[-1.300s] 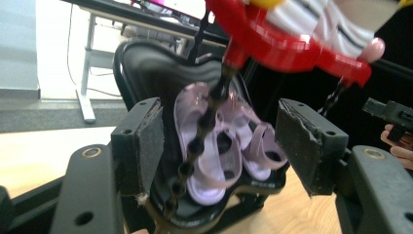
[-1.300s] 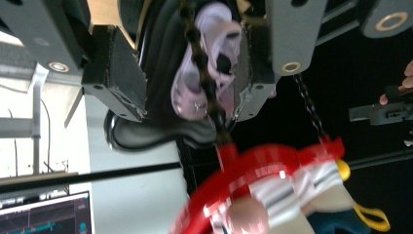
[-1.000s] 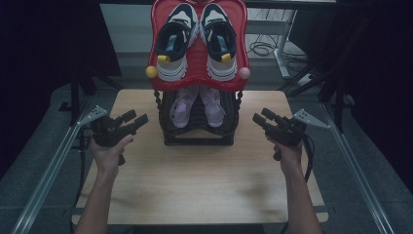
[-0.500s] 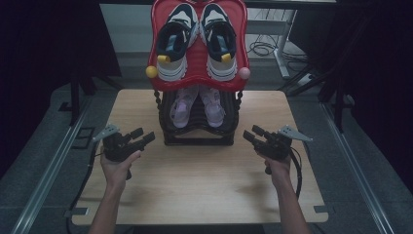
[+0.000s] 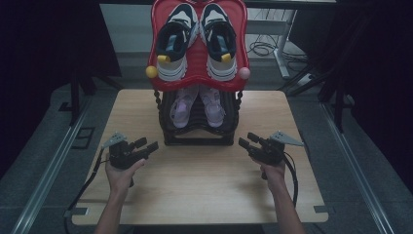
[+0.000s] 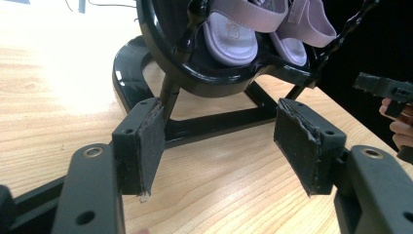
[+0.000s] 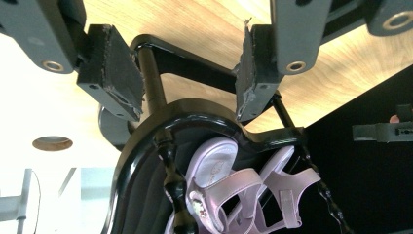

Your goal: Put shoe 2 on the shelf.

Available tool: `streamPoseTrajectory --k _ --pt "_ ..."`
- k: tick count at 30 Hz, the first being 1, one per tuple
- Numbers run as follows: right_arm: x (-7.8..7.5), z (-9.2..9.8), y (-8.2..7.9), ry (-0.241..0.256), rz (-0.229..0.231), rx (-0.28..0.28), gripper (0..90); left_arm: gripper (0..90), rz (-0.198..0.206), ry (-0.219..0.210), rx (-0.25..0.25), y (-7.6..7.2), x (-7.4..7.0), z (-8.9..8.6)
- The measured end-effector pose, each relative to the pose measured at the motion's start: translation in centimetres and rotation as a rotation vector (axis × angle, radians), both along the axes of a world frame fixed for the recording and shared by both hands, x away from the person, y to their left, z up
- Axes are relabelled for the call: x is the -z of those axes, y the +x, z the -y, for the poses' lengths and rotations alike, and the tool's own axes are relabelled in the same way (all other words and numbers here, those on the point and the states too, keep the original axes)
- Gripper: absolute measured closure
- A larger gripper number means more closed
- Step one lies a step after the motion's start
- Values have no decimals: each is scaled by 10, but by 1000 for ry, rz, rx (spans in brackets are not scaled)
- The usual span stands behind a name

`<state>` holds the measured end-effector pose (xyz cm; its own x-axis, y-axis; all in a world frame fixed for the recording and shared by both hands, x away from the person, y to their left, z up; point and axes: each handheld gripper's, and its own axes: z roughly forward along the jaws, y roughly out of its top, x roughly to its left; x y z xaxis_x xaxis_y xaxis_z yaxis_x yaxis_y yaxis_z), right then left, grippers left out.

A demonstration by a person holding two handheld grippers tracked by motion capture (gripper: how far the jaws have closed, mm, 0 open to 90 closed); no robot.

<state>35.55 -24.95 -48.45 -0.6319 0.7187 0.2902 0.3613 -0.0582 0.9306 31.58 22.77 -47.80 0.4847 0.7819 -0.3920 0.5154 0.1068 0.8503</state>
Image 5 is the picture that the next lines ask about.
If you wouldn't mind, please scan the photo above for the dark floor plate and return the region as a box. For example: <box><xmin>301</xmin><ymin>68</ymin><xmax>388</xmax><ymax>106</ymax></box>
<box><xmin>71</xmin><ymin>127</ymin><xmax>95</xmax><ymax>150</ymax></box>

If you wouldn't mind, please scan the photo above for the red and black shoe rack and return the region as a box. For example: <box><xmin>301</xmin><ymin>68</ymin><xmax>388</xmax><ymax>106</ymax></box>
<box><xmin>144</xmin><ymin>0</ymin><xmax>251</xmax><ymax>146</ymax></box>

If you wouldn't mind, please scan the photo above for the person's right hand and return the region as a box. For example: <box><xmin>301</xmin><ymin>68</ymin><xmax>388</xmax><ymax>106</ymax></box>
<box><xmin>257</xmin><ymin>159</ymin><xmax>287</xmax><ymax>189</ymax></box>

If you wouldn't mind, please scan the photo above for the left hand-held gripper cable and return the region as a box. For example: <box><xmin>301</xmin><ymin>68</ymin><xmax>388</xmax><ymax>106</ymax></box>
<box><xmin>62</xmin><ymin>147</ymin><xmax>110</xmax><ymax>234</ymax></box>

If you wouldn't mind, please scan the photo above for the white power strip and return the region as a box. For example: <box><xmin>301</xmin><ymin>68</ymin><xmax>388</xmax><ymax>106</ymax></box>
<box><xmin>296</xmin><ymin>72</ymin><xmax>318</xmax><ymax>87</ymax></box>

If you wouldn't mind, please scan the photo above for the navy and white sneaker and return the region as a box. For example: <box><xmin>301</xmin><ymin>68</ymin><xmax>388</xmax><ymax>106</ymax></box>
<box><xmin>199</xmin><ymin>3</ymin><xmax>239</xmax><ymax>82</ymax></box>
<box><xmin>155</xmin><ymin>3</ymin><xmax>200</xmax><ymax>82</ymax></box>

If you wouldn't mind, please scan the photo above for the dark curtain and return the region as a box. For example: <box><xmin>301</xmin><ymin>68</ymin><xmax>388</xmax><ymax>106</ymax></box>
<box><xmin>288</xmin><ymin>0</ymin><xmax>413</xmax><ymax>196</ymax></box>
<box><xmin>0</xmin><ymin>0</ymin><xmax>123</xmax><ymax>172</ymax></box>

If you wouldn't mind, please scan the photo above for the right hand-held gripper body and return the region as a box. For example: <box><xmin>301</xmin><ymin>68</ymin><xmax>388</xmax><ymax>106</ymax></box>
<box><xmin>252</xmin><ymin>130</ymin><xmax>306</xmax><ymax>167</ymax></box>

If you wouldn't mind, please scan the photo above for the black floor cable bundle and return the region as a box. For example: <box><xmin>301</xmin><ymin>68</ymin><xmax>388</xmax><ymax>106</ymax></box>
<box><xmin>247</xmin><ymin>33</ymin><xmax>310</xmax><ymax>64</ymax></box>

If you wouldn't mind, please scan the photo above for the purple sandal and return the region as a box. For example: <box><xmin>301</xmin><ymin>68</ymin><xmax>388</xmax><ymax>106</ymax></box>
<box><xmin>198</xmin><ymin>85</ymin><xmax>227</xmax><ymax>129</ymax></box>
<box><xmin>169</xmin><ymin>85</ymin><xmax>200</xmax><ymax>129</ymax></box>

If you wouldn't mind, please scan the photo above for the black metal stand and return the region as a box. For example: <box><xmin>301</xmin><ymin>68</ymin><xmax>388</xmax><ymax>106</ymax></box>
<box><xmin>277</xmin><ymin>13</ymin><xmax>371</xmax><ymax>133</ymax></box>
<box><xmin>57</xmin><ymin>69</ymin><xmax>124</xmax><ymax>127</ymax></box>

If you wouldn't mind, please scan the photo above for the hand-held gripper cable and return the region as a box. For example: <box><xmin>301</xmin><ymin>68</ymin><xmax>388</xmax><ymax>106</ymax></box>
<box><xmin>62</xmin><ymin>147</ymin><xmax>110</xmax><ymax>234</ymax></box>
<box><xmin>282</xmin><ymin>151</ymin><xmax>300</xmax><ymax>209</ymax></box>

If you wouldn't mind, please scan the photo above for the right hand-held gripper cable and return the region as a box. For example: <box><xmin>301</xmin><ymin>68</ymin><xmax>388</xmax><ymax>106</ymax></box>
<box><xmin>282</xmin><ymin>151</ymin><xmax>300</xmax><ymax>209</ymax></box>

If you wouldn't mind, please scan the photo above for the metal floor rail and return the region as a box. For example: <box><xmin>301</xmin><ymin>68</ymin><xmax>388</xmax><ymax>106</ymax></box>
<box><xmin>11</xmin><ymin>97</ymin><xmax>95</xmax><ymax>234</ymax></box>
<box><xmin>319</xmin><ymin>101</ymin><xmax>395</xmax><ymax>234</ymax></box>

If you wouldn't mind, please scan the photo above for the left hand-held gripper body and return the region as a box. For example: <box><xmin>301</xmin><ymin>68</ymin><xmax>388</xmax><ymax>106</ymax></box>
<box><xmin>101</xmin><ymin>131</ymin><xmax>147</xmax><ymax>171</ymax></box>

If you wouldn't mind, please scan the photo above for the person's left hand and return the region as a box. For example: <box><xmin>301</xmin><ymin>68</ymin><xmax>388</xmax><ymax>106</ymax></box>
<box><xmin>104</xmin><ymin>157</ymin><xmax>147</xmax><ymax>197</ymax></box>

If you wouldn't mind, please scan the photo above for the white metal desk frame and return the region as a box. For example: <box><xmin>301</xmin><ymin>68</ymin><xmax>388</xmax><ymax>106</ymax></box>
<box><xmin>245</xmin><ymin>9</ymin><xmax>299</xmax><ymax>79</ymax></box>

